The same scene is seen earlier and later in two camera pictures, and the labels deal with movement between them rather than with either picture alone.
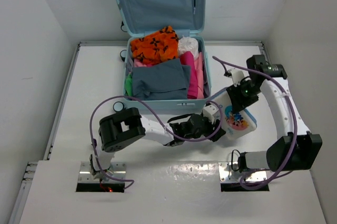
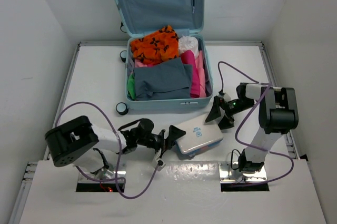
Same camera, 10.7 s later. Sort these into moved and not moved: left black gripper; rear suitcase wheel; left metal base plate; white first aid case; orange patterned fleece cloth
Moved: white first aid case; left black gripper
Not moved: orange patterned fleece cloth; left metal base plate; rear suitcase wheel
